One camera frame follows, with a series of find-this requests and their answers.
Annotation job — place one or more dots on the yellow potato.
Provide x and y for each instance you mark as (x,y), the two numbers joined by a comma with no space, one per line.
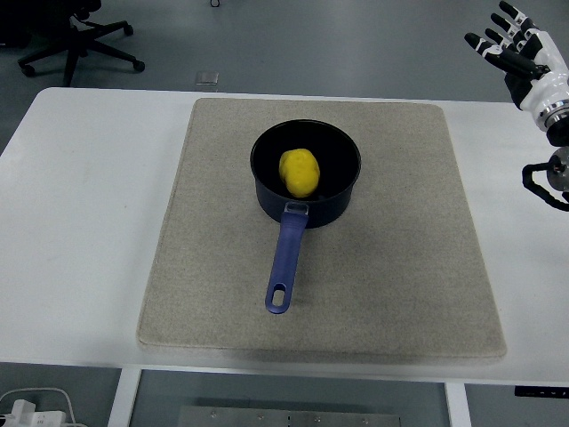
(300,173)

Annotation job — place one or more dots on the black office chair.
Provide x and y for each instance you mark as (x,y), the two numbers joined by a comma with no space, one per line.
(75,42)

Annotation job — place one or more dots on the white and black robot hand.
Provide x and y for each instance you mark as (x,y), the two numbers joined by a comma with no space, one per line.
(549,86)

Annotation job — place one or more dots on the white power strip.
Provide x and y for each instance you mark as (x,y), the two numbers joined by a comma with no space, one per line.
(31,413)

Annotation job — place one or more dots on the beige rectangular mat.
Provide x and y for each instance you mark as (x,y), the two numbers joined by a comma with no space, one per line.
(222,267)

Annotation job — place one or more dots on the black table control panel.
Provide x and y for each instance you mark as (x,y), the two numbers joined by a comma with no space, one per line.
(540,392)

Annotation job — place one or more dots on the grey floor socket plate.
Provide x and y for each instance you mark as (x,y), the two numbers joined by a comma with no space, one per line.
(207,78)

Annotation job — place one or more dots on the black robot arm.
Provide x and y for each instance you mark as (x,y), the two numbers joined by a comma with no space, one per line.
(560,129)

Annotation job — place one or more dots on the white table leg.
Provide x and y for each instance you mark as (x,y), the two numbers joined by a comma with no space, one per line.
(122,398)
(458,407)

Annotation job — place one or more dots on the grey metal plate with screws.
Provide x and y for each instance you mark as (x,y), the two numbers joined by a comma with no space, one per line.
(289,418)

